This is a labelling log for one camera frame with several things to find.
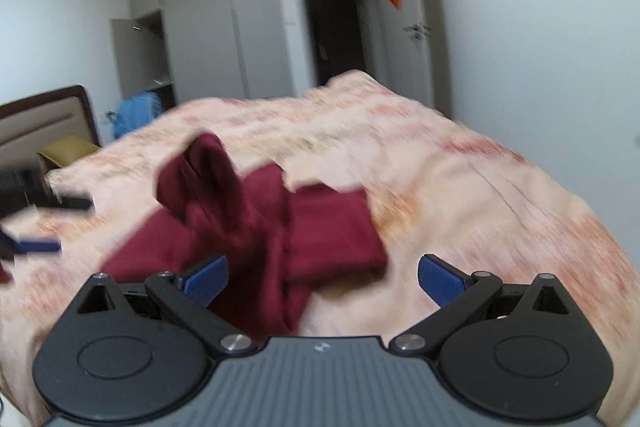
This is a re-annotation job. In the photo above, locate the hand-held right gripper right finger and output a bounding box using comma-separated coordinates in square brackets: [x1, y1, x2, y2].
[390, 254, 582, 356]

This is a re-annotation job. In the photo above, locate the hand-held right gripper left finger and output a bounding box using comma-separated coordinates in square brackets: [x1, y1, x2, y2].
[65, 255, 254, 357]

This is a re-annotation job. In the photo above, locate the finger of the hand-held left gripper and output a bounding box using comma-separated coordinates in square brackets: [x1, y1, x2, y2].
[35, 192, 96, 214]
[0, 229, 63, 261]

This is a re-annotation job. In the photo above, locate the dark red garment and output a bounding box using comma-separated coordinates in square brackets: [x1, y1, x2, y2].
[100, 132, 389, 341]

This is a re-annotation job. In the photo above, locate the yellow pillow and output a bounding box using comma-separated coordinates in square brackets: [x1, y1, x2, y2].
[39, 134, 101, 170]

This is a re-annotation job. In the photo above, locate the padded bed headboard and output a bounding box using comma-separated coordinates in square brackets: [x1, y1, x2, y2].
[0, 84, 102, 158]

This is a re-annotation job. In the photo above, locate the floral peach blanket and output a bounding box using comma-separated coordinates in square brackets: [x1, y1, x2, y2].
[0, 72, 632, 427]

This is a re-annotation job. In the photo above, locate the blue cloth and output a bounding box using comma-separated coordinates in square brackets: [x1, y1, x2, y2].
[112, 91, 164, 140]

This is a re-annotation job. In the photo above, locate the grey wardrobe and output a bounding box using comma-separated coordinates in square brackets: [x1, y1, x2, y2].
[110, 0, 297, 128]

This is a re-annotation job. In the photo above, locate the white room door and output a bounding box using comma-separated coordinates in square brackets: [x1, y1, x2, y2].
[372, 0, 454, 118]

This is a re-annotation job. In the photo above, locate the metal door handle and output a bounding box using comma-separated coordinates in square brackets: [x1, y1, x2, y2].
[403, 22, 434, 42]

